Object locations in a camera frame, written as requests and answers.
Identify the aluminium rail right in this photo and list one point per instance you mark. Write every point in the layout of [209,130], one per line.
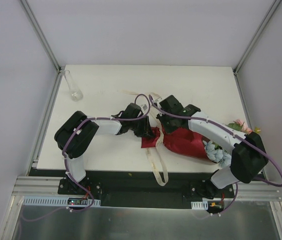
[257,191]

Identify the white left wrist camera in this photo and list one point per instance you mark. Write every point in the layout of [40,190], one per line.
[144,107]

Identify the aluminium rail left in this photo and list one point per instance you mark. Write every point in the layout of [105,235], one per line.
[36,185]

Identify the white slotted cable duct right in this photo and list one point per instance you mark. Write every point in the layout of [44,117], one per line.
[207,205]

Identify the aluminium rail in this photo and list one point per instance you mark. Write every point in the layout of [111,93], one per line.
[257,191]
[36,185]

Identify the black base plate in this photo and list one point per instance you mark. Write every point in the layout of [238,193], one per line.
[130,189]

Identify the white slotted cable duct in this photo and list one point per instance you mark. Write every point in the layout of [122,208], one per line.
[53,201]
[207,205]

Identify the cream ribbon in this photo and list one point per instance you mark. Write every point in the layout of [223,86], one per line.
[158,166]

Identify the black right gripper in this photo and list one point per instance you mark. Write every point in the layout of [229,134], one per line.
[162,119]

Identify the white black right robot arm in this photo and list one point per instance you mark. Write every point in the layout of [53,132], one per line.
[246,150]

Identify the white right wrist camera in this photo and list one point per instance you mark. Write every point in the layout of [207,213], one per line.
[158,100]

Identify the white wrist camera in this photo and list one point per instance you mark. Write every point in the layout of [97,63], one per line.
[158,100]
[144,107]

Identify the clear glass flask vase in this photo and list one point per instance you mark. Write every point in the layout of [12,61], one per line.
[75,92]

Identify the aluminium frame post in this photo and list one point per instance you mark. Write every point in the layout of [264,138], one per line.
[257,35]
[39,33]

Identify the aluminium frame post left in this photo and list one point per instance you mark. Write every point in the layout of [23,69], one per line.
[39,33]

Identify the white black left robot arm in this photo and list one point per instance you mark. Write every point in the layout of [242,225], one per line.
[75,135]

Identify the white slotted cable duct left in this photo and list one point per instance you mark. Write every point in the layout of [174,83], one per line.
[53,201]

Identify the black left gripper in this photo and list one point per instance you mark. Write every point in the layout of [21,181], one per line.
[143,127]

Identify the aluminium frame post right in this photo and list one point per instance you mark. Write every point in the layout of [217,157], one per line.
[257,35]

